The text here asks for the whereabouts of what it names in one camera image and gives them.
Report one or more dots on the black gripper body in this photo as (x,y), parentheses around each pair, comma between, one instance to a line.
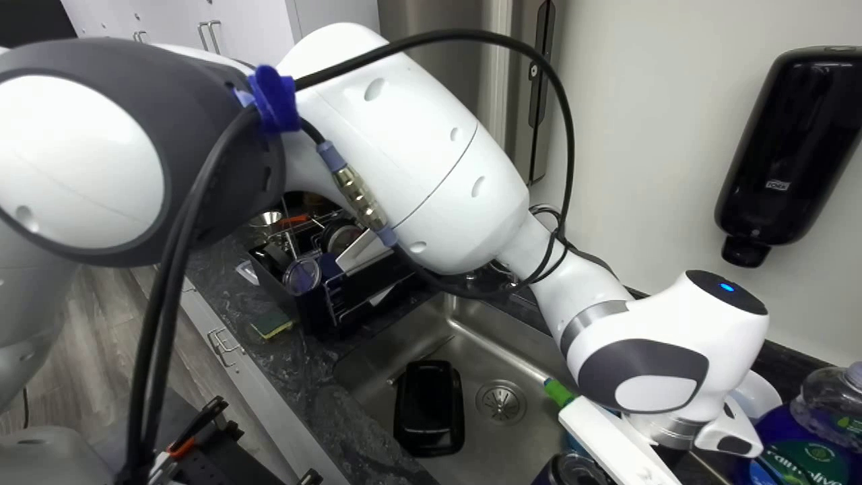
(575,472)

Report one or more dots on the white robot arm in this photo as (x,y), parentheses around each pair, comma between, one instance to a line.
(420,162)

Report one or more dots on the clear plastic cup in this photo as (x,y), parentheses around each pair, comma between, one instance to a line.
(302,274)

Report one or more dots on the stainless steel sink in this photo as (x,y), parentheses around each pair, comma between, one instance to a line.
(467,359)

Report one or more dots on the black plastic tray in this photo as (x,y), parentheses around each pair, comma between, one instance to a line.
(430,407)

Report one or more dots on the small white bowl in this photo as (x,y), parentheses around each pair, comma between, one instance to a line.
(769,395)

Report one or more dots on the blue dish soap bottle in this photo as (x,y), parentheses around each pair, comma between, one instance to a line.
(826,406)

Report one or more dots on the black dish rack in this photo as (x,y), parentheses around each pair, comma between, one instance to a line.
(360,301)

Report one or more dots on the white rectangular tray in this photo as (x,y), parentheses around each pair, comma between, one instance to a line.
(366,251)

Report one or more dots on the green yellow sponge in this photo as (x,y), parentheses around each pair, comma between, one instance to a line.
(273,325)

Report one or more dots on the orange black clamp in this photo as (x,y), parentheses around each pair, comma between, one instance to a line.
(205,417)

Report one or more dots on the steel paper towel dispenser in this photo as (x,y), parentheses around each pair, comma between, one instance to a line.
(493,99)

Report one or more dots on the black soap dispenser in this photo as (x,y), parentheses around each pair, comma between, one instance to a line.
(789,151)

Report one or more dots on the white wall cabinet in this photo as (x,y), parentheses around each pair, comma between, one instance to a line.
(136,23)

